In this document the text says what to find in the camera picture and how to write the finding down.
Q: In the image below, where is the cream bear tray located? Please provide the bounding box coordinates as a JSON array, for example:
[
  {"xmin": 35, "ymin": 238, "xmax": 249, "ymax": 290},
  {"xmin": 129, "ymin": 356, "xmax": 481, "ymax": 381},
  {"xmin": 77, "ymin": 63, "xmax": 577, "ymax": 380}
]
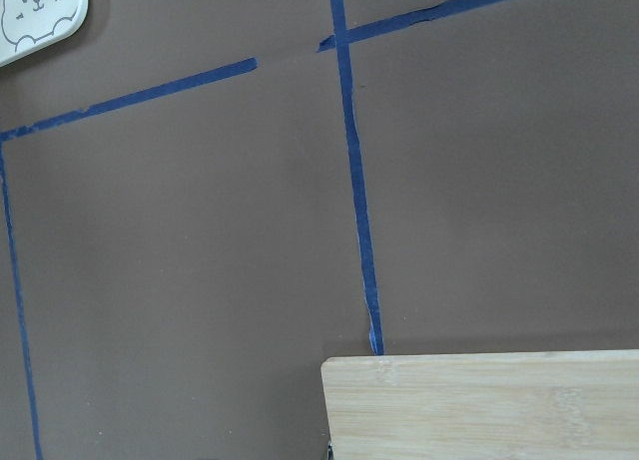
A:
[{"xmin": 1, "ymin": 0, "xmax": 89, "ymax": 66}]

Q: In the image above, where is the wooden cutting board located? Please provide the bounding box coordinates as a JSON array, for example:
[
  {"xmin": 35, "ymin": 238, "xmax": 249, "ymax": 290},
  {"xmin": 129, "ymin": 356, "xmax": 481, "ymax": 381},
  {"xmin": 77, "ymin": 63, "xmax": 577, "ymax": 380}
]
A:
[{"xmin": 320, "ymin": 349, "xmax": 638, "ymax": 459}]

